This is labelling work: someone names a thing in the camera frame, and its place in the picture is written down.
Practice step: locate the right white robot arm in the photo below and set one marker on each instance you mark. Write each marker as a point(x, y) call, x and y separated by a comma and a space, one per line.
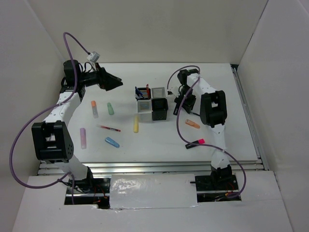
point(212, 113)

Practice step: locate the red gel pen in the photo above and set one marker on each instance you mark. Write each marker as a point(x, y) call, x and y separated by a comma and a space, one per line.
point(109, 128)

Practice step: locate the green transparent correction tape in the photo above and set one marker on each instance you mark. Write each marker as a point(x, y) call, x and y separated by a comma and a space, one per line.
point(110, 109)

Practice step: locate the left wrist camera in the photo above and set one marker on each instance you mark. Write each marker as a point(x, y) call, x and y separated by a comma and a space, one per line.
point(93, 57)

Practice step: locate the white back-right pen holder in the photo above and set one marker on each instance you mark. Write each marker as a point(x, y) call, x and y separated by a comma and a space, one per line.
point(158, 92)

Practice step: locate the orange capped clear highlighter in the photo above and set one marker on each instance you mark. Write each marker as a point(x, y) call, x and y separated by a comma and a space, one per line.
point(94, 109)

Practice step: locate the white front-left pen holder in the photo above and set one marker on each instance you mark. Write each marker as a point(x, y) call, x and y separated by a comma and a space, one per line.
point(144, 111)

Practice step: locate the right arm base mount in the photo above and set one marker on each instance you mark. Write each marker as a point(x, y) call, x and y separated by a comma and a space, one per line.
point(210, 188)

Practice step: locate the red ballpoint pen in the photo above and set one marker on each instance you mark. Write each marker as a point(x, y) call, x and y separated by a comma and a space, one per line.
point(147, 91)

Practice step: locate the purple black highlighter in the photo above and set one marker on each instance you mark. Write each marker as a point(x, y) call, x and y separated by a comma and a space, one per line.
point(175, 112)

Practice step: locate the orange transparent correction tape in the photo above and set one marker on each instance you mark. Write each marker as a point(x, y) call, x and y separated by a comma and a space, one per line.
point(192, 124)

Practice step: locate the pink black highlighter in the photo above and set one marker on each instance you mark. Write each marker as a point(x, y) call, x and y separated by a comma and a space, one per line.
point(194, 143)

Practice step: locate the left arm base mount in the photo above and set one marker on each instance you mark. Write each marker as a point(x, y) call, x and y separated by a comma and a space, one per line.
point(97, 193)

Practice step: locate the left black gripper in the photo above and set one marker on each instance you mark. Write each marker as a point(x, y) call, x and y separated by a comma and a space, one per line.
point(104, 79)

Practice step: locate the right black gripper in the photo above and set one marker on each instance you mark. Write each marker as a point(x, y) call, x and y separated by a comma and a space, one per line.
point(188, 105)

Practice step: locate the black back-left pen holder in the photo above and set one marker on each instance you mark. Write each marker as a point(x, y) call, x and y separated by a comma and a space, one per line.
point(143, 91)

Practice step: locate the aluminium rail frame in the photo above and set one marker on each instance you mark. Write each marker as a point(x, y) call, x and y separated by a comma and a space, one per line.
point(159, 145)

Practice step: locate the yellow pastel highlighter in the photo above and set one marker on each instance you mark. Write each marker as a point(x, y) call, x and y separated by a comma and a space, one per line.
point(136, 124)

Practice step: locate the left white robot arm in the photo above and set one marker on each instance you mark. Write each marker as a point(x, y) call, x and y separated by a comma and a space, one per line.
point(52, 140)

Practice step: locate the black front-right pen holder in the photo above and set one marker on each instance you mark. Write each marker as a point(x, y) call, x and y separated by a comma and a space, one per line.
point(159, 109)

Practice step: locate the pink pastel highlighter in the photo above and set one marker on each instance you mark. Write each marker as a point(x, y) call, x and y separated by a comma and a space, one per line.
point(83, 138)

